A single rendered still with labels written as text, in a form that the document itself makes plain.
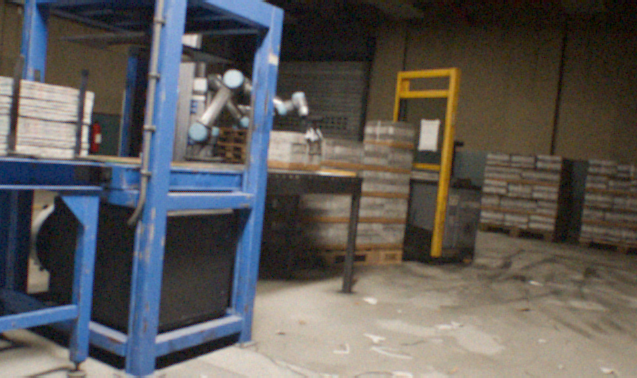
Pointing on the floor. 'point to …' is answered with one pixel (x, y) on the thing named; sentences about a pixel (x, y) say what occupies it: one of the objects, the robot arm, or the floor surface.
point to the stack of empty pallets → (232, 145)
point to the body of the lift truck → (455, 251)
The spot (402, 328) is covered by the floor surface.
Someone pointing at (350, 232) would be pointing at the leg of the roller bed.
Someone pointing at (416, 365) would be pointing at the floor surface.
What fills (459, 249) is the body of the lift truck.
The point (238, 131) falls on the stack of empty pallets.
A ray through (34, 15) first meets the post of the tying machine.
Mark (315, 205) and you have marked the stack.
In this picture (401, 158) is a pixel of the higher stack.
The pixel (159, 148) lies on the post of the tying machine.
